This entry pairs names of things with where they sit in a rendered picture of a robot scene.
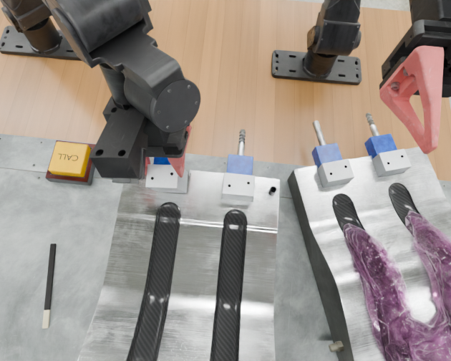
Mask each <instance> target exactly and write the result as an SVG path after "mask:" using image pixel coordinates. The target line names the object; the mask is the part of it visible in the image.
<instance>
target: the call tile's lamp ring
mask: <svg viewBox="0 0 451 361"><path fill-rule="evenodd" d="M56 142H65V143H76V142H69V141H62V140H56ZM78 144H85V145H88V146H89V147H92V151H93V149H94V147H95V145H96V144H89V143H78ZM92 151H91V153H92ZM49 165H50V163H49ZM91 166H92V160H91V159H90V158H89V162H88V165H87V170H86V173H85V177H84V178H75V177H69V176H61V175H50V173H51V172H49V167H48V170H47V174H46V177H45V178H53V179H61V180H69V181H82V182H87V181H88V178H89V172H90V169H91Z"/></svg>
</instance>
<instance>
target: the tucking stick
mask: <svg viewBox="0 0 451 361"><path fill-rule="evenodd" d="M55 253H56V244H50V250H49V265H48V272H47V287H46V294H45V302H44V316H43V323H42V329H46V328H49V316H50V308H51V300H52V285H53V276H54V261H55Z"/></svg>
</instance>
